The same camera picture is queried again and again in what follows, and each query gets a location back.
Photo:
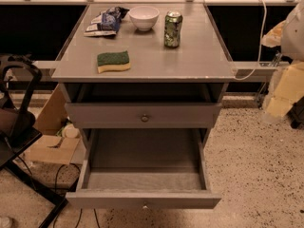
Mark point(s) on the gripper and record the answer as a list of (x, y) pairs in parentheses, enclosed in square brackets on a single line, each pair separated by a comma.
[(294, 38)]

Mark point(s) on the grey drawer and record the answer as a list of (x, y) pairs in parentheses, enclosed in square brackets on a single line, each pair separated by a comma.
[(144, 168), (144, 105)]

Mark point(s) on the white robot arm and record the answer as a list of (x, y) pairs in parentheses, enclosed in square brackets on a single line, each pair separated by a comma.
[(287, 84)]

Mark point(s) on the grey drawer cabinet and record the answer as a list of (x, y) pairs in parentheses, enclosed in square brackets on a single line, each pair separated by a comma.
[(199, 59)]

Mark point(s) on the grey top drawer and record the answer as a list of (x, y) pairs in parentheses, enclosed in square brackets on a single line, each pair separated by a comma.
[(144, 105)]

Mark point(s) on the dark cabinet at right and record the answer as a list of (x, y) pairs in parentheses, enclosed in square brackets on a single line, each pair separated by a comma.
[(297, 114)]

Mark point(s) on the metal clamp rod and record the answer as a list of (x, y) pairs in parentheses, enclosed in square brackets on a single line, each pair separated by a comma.
[(264, 86)]

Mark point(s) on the green soda can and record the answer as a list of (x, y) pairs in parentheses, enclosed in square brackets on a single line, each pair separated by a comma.
[(172, 29)]

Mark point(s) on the white ceramic bowl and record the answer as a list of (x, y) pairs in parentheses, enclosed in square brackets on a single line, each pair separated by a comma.
[(144, 17)]

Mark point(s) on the green yellow sponge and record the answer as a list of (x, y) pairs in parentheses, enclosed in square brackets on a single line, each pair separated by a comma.
[(113, 61)]

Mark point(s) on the blue chip bag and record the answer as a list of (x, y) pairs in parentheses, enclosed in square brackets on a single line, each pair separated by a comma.
[(107, 23)]

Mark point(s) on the white plastic container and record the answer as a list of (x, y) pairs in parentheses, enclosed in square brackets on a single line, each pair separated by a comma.
[(70, 131)]

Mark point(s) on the cardboard box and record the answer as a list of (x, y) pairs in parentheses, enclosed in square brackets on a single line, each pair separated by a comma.
[(52, 147)]

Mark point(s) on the black chair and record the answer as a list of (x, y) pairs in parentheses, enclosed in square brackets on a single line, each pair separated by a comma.
[(17, 131)]

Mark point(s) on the grey metal rail beam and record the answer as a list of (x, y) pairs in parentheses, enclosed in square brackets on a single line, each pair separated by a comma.
[(245, 71)]

